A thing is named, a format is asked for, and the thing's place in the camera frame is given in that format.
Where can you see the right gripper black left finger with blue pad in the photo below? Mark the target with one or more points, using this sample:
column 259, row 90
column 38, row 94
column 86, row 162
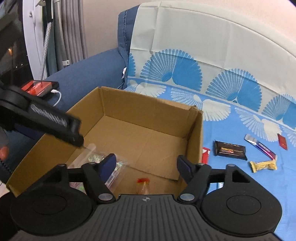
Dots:
column 62, row 200

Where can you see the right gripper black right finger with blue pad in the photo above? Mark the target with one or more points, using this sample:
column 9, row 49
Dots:
column 229, row 199

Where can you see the yellow snack bar wrapper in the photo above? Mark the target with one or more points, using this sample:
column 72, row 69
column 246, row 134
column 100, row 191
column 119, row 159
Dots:
column 258, row 166

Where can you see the clear bag of candies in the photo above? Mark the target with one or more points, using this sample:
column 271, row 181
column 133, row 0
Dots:
column 112, row 169

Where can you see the black chocolate bar wrapper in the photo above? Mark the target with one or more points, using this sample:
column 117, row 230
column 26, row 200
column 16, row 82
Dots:
column 230, row 150

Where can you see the red stick snack packet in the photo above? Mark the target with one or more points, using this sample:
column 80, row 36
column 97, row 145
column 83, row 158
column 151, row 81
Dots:
column 205, row 155

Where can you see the purple pink stick packet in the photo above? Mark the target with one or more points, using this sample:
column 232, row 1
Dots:
column 258, row 145

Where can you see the small red orange candy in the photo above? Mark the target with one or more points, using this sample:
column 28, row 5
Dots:
column 143, row 186

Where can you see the person's left hand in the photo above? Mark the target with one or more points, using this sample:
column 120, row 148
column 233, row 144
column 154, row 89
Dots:
column 4, row 152

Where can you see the black smartphone red screen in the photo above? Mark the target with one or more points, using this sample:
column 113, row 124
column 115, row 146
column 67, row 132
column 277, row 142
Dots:
column 39, row 88

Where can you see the small red square packet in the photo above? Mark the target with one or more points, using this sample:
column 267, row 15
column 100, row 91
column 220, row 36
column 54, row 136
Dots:
column 282, row 141

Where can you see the black garment steamer head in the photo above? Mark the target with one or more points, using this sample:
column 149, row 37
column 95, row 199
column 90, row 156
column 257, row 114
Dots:
column 48, row 5

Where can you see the blue sofa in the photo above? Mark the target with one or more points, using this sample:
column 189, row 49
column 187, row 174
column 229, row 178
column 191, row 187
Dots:
column 108, row 68

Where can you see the brown cardboard box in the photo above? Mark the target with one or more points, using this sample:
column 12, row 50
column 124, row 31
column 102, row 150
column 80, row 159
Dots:
column 147, row 133

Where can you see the white blue patterned sofa cover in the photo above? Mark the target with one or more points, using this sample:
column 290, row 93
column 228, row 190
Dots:
column 238, row 72

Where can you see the white window frame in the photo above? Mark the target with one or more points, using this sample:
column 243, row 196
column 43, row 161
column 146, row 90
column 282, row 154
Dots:
column 33, row 31

